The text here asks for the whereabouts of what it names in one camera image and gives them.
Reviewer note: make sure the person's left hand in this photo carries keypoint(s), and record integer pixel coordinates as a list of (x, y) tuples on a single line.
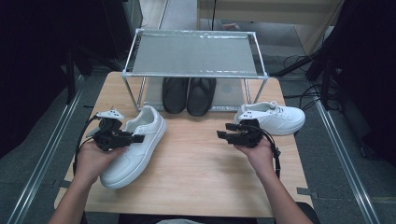
[(93, 161)]

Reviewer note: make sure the black slipper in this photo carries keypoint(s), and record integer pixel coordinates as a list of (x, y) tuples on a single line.
[(175, 95), (200, 96)]

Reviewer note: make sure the beige wooden cabinet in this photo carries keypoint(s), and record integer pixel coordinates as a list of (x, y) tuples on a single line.
[(267, 11)]

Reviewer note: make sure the white sneaker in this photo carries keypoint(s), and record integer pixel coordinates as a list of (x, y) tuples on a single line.
[(280, 119), (137, 158)]

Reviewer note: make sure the metal shoe rack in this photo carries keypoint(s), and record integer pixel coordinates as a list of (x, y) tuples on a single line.
[(193, 54)]

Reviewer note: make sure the person's right hand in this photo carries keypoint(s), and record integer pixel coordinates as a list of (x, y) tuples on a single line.
[(260, 157)]

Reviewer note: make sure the aluminium floor rail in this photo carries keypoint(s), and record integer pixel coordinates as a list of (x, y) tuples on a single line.
[(345, 165), (43, 161)]

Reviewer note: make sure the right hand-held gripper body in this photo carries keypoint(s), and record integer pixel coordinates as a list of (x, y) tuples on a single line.
[(249, 135)]

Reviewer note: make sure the black stand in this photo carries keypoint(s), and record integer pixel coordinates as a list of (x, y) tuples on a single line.
[(70, 77), (325, 81)]

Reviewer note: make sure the grey tape piece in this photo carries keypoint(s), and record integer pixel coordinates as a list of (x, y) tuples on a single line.
[(62, 183), (306, 192)]

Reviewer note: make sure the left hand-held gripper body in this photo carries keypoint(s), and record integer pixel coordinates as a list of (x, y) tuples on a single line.
[(110, 140)]

